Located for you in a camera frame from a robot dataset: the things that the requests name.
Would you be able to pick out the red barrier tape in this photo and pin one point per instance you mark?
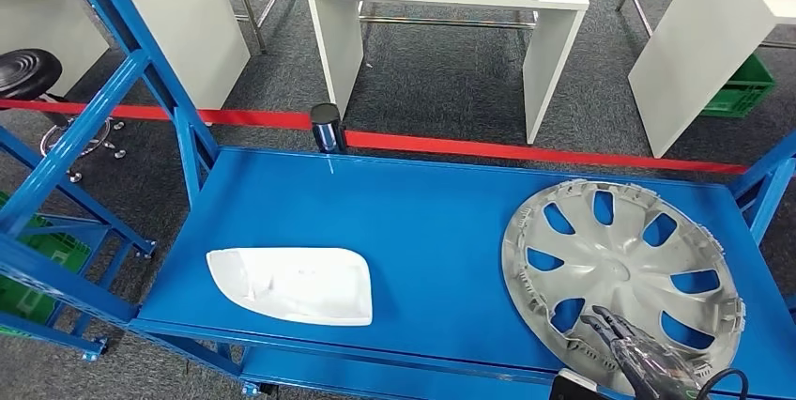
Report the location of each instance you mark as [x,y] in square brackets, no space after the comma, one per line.
[497,150]

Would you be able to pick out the blue metal shelf rack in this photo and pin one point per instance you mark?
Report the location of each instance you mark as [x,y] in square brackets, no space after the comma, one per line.
[93,203]
[435,248]

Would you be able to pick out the white mirror cover part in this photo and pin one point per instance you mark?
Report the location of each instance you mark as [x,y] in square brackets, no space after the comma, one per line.
[298,285]

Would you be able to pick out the green plastic crate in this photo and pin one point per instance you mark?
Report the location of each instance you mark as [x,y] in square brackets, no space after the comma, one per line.
[18,297]
[743,95]

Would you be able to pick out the black round stool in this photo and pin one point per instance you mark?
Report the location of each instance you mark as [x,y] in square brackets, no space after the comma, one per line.
[25,73]

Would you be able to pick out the silver wheel hubcap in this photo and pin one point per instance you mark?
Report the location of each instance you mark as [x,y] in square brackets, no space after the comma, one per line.
[622,260]

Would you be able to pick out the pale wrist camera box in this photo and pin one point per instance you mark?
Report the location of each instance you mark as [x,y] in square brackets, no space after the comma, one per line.
[569,388]

